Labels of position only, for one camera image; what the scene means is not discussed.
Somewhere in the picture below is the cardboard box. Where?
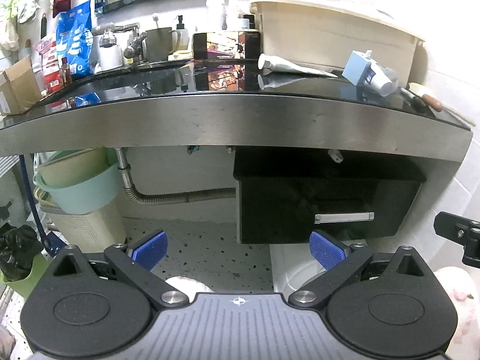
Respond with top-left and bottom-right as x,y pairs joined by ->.
0,56 -> 42,116

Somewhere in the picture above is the steel vanity counter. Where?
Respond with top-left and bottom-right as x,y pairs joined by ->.
1,61 -> 473,162

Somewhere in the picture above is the wooden handle brush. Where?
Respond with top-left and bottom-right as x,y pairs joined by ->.
400,85 -> 443,112

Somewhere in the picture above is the white plastic bottle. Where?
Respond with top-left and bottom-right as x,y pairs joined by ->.
206,0 -> 225,32

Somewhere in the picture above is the black vanity drawer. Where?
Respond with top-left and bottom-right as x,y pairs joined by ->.
233,146 -> 426,245

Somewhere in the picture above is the chrome faucet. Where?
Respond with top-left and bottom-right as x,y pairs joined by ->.
92,23 -> 146,64

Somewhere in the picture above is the mint green basin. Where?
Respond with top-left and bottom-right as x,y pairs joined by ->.
34,147 -> 123,215

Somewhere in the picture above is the light blue box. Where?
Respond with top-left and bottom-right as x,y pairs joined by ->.
342,50 -> 372,86

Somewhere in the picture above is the white plastic clip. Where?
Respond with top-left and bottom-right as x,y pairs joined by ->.
328,149 -> 343,164

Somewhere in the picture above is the black trash bag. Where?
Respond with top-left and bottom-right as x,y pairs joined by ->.
0,223 -> 43,281

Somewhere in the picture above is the corrugated drain pipe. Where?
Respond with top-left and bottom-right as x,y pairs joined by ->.
115,148 -> 236,206

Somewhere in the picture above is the white blue cream tube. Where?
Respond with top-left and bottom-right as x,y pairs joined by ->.
364,62 -> 398,97

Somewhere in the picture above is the red packet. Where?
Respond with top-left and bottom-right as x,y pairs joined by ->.
36,36 -> 64,94

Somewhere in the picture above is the large beige plastic tub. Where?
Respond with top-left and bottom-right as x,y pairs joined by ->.
250,1 -> 422,86

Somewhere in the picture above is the colourful black box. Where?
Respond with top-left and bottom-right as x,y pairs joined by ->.
192,30 -> 261,60

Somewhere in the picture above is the grey green mug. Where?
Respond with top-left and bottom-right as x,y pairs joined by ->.
145,27 -> 181,63

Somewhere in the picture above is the blue snack bag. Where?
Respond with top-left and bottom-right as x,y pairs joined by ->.
56,1 -> 93,80

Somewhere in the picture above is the beige laundry basket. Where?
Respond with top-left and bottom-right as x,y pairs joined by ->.
33,187 -> 127,253

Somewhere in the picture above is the white toothpaste tube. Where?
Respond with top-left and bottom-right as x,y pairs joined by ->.
258,54 -> 337,78

